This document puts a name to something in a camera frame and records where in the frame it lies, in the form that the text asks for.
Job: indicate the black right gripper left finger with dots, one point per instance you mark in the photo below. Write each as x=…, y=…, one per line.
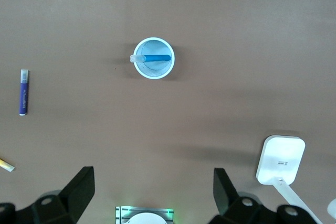
x=76, y=195

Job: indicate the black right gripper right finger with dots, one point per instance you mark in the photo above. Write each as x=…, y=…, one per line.
x=225, y=195

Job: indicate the blue marker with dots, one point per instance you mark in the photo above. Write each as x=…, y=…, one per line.
x=155, y=58

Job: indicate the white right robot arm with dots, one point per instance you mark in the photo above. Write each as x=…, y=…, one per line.
x=148, y=218

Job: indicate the white rectangular stand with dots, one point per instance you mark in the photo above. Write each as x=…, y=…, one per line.
x=282, y=158

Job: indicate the yellow marker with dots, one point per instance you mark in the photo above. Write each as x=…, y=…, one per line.
x=6, y=165

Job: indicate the brown table cover sheet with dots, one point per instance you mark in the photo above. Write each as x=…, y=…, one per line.
x=168, y=129

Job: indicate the white round object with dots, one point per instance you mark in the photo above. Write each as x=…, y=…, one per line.
x=333, y=209

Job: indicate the purple marker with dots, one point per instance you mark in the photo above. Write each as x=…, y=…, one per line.
x=24, y=95

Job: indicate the translucent blue plastic cup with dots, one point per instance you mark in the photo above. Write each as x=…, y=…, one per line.
x=153, y=73

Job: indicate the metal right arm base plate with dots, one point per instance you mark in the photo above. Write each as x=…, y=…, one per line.
x=122, y=216

